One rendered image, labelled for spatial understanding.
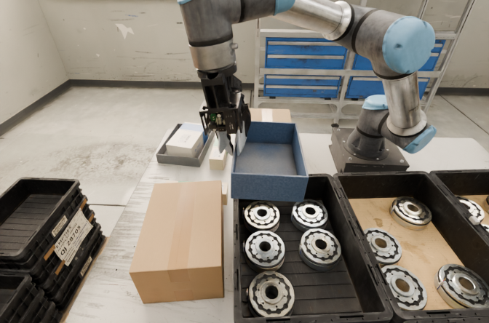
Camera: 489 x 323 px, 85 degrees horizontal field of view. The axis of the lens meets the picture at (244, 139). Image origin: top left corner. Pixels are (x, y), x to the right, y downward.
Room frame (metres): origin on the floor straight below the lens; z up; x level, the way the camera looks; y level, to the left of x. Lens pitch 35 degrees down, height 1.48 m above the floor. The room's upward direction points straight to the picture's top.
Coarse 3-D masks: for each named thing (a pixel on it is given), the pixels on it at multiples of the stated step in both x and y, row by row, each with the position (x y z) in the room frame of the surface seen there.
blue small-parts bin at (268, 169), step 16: (256, 128) 0.58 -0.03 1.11; (272, 128) 0.57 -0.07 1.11; (288, 128) 0.57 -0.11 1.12; (256, 144) 0.57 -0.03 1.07; (272, 144) 0.57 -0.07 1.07; (288, 144) 0.57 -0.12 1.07; (240, 160) 0.50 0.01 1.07; (256, 160) 0.50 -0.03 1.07; (272, 160) 0.50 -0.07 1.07; (288, 160) 0.51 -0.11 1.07; (304, 160) 0.43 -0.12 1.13; (240, 176) 0.38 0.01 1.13; (256, 176) 0.38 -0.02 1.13; (272, 176) 0.38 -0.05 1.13; (288, 176) 0.38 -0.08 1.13; (304, 176) 0.38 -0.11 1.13; (240, 192) 0.38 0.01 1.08; (256, 192) 0.38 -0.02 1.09; (272, 192) 0.38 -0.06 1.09; (288, 192) 0.38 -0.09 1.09; (304, 192) 0.38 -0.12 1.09
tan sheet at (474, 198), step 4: (464, 196) 0.61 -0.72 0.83; (468, 196) 0.61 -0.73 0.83; (472, 196) 0.61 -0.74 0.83; (476, 196) 0.61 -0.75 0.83; (480, 196) 0.61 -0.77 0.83; (484, 196) 0.61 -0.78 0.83; (472, 200) 0.59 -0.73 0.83; (476, 200) 0.59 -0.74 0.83; (480, 200) 0.59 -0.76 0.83; (484, 200) 0.59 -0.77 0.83; (480, 204) 0.57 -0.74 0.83; (484, 212) 0.54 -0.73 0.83; (488, 216) 0.53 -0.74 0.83; (484, 220) 0.51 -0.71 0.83; (488, 220) 0.51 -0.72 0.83; (484, 224) 0.50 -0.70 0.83; (488, 224) 0.50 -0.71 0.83
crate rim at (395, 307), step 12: (336, 180) 0.58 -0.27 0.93; (432, 180) 0.58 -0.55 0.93; (444, 192) 0.53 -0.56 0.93; (348, 204) 0.48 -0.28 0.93; (456, 204) 0.48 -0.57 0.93; (360, 228) 0.41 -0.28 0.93; (372, 252) 0.35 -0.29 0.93; (372, 264) 0.32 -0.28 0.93; (384, 276) 0.29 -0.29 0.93; (384, 288) 0.27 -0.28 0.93; (396, 300) 0.24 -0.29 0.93; (396, 312) 0.22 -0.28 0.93; (408, 312) 0.22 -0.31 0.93; (420, 312) 0.22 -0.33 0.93; (432, 312) 0.23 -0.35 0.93; (444, 312) 0.23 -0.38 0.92; (456, 312) 0.22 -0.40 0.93; (468, 312) 0.22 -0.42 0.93; (480, 312) 0.22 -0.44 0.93
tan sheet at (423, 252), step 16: (368, 208) 0.56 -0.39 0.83; (384, 208) 0.56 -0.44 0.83; (368, 224) 0.50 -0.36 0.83; (384, 224) 0.50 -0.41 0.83; (432, 224) 0.50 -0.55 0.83; (400, 240) 0.45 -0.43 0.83; (416, 240) 0.45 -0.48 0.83; (432, 240) 0.45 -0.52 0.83; (416, 256) 0.40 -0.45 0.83; (432, 256) 0.40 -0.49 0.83; (448, 256) 0.40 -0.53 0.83; (416, 272) 0.36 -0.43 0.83; (432, 272) 0.36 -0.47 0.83; (432, 288) 0.32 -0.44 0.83; (432, 304) 0.28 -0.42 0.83
